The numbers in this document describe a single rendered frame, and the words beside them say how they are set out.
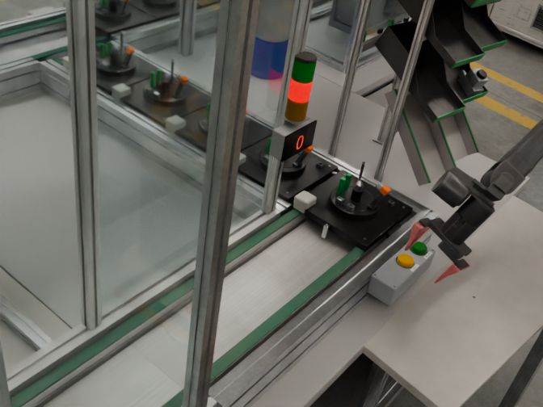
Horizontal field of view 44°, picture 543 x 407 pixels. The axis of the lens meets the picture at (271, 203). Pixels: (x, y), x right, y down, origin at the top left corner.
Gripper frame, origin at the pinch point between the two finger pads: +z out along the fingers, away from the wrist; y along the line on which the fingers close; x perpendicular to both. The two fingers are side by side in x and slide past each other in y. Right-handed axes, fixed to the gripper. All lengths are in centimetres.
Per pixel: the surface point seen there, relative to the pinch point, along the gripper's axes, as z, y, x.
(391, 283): 12.3, 3.2, -6.8
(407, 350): 20.1, -11.0, -5.1
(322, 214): 16.8, 29.9, -12.2
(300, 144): 0.8, 40.0, 3.7
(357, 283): 16.0, 7.8, -0.7
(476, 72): -30, 36, -52
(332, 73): 15, 96, -99
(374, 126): 12, 60, -80
